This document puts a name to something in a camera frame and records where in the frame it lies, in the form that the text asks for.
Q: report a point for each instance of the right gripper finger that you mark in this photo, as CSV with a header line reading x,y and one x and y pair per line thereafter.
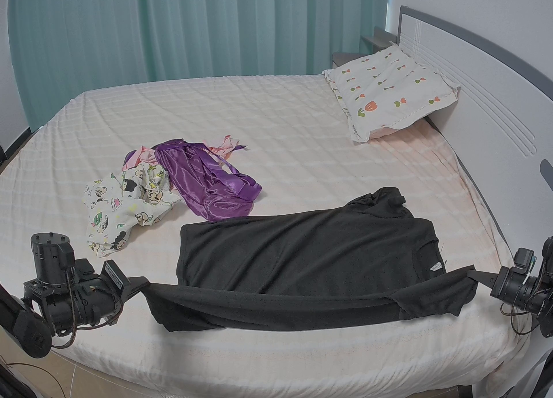
x,y
484,277

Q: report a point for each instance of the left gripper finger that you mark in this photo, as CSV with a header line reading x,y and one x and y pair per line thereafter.
x,y
136,284

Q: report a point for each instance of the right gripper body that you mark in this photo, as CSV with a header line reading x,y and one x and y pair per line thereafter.
x,y
509,286

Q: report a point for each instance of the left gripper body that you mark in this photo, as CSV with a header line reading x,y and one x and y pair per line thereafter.
x,y
108,292

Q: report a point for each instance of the black T-shirt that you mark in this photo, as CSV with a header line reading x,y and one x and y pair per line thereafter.
x,y
302,266

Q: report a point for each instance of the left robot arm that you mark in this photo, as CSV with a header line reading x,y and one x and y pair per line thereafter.
x,y
47,266

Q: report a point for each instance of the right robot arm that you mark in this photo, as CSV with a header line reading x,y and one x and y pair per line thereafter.
x,y
542,284

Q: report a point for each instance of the bed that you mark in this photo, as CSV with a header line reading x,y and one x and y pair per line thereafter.
x,y
281,128

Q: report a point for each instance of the white printed pyjama top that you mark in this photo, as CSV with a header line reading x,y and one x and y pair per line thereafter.
x,y
116,210

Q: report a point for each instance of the purple satin garment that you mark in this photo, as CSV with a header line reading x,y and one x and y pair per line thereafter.
x,y
207,184

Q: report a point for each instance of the pink garment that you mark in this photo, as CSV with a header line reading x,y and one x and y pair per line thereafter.
x,y
138,156

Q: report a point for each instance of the white printed pillow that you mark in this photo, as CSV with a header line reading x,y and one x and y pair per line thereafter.
x,y
389,85

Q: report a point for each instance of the grey bedside table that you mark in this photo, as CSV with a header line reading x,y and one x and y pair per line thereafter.
x,y
354,57

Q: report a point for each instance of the blue-green curtain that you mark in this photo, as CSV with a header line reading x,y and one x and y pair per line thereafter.
x,y
194,20

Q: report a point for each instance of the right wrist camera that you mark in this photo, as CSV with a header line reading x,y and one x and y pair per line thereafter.
x,y
525,260

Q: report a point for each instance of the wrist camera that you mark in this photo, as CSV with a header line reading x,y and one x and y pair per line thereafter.
x,y
525,260
84,268

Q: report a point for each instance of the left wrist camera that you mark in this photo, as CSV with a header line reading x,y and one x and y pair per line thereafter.
x,y
84,268

